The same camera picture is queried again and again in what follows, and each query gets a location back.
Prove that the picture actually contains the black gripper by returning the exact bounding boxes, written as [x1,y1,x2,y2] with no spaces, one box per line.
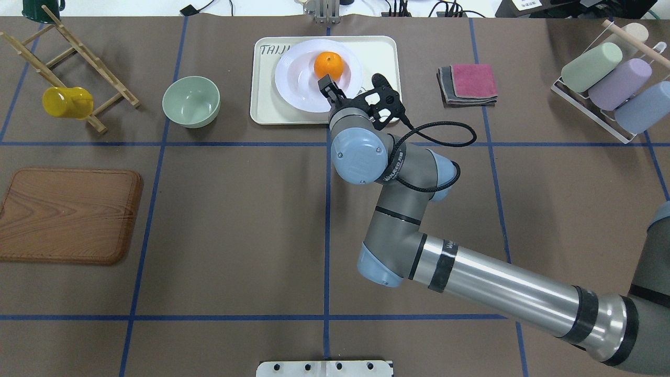
[318,74,371,122]

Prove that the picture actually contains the orange fruit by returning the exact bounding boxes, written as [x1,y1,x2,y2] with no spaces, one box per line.
[313,51,345,81]

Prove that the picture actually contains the white round plate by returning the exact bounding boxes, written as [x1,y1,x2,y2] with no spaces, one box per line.
[274,39,362,114]

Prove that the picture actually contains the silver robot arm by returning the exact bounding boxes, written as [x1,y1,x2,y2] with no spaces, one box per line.
[318,73,669,375]

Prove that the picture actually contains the cream bear tray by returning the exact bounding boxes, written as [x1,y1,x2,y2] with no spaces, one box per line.
[250,36,400,125]

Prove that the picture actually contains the pink and grey folded cloth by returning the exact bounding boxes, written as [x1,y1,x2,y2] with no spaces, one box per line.
[437,64,498,106]

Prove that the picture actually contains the green bowl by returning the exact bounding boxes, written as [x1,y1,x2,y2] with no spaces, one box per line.
[161,76,220,129]

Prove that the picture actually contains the small black device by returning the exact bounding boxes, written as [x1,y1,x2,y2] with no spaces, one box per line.
[180,5,200,17]

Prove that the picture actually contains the green cup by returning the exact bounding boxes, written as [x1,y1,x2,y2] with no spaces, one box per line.
[561,42,623,93]

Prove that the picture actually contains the black laptop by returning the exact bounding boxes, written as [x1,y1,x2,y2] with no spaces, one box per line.
[495,1,657,19]

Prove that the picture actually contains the yellow mug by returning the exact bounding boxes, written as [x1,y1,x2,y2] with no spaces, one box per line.
[41,87,94,120]

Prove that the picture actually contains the purple cup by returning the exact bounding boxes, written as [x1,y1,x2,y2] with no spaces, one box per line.
[588,58,653,110]

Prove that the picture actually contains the wooden cutting board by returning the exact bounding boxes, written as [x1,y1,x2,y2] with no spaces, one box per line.
[1,167,143,265]

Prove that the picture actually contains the beige cup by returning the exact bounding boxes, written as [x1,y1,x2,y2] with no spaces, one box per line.
[622,23,649,43]

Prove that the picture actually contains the blue cup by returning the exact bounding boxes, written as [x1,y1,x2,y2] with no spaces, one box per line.
[615,81,669,134]

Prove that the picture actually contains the dark green mug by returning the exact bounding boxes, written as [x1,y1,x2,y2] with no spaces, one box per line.
[21,0,65,24]

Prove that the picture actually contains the wooden mug rack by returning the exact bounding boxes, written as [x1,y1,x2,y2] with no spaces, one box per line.
[0,5,141,134]

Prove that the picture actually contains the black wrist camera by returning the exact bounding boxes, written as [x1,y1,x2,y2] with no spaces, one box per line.
[359,72,408,131]

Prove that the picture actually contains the aluminium frame post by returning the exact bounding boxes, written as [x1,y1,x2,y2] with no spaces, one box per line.
[301,0,341,26]

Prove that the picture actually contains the white wire cup rack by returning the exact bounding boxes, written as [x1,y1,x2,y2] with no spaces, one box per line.
[551,20,668,143]

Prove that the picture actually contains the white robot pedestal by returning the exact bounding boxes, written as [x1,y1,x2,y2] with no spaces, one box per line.
[255,360,395,376]

